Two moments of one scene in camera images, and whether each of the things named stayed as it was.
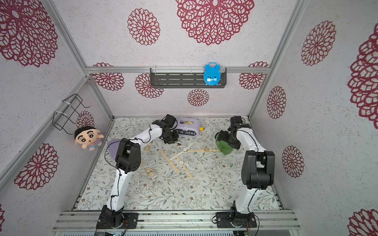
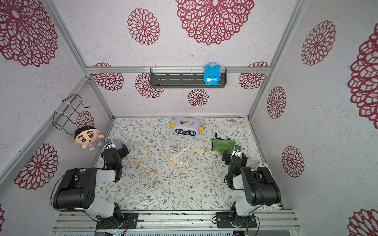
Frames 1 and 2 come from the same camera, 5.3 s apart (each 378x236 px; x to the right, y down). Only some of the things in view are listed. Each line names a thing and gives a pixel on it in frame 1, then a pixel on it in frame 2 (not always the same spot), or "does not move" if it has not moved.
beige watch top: x=150 y=171 does not move
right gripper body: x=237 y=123 → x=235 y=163
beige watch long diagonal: x=171 y=162 does not move
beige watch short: x=147 y=148 does not move
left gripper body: x=172 y=137 → x=122 y=153
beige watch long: x=181 y=162 does not move
